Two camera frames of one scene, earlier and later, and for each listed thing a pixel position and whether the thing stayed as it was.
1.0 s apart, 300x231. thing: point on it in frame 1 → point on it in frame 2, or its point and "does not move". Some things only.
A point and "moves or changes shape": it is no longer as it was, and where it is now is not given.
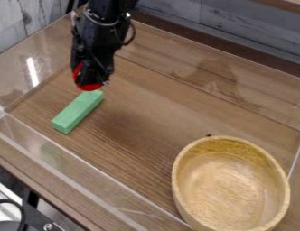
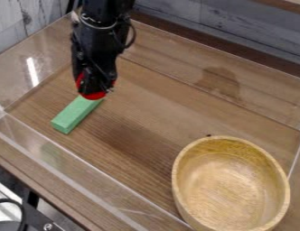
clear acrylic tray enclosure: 177,89 does not move
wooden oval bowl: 230,186 does not move
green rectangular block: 78,108 does not move
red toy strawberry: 83,87 moves or changes shape
